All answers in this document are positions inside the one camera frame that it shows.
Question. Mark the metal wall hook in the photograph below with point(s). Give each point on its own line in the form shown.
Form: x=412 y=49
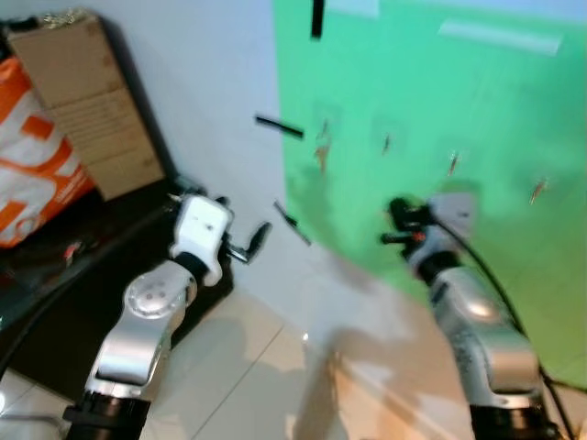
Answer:
x=453 y=164

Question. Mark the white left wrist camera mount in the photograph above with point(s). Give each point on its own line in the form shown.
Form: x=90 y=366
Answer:
x=202 y=229

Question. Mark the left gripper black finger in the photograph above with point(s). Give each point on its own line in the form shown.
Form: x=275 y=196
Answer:
x=260 y=236

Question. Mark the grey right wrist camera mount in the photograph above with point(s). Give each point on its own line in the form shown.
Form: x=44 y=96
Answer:
x=453 y=215

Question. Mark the angled black tape strip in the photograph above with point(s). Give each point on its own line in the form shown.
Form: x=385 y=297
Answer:
x=293 y=225

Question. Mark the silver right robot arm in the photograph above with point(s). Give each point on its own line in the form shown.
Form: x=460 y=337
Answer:
x=481 y=339

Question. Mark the black cabinet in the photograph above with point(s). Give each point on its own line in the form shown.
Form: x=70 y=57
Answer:
x=55 y=302

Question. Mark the gold metallic bundle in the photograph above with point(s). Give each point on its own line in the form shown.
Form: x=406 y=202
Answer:
x=57 y=17

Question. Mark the brown cardboard box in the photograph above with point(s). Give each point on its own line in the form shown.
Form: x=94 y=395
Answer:
x=87 y=110

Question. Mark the green wall sheet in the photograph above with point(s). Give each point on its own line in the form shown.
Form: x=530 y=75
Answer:
x=440 y=101

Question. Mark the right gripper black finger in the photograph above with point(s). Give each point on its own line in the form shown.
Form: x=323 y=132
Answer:
x=400 y=212
x=394 y=238

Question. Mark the small white tape strip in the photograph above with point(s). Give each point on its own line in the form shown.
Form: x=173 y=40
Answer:
x=353 y=7

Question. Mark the long black tape strip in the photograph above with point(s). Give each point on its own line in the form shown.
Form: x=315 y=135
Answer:
x=280 y=126

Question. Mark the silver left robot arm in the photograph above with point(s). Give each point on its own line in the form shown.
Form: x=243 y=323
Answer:
x=138 y=330

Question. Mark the short black tape strip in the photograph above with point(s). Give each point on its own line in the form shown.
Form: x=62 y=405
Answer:
x=317 y=18

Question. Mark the orange and white bag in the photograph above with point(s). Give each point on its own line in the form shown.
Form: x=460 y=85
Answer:
x=37 y=165

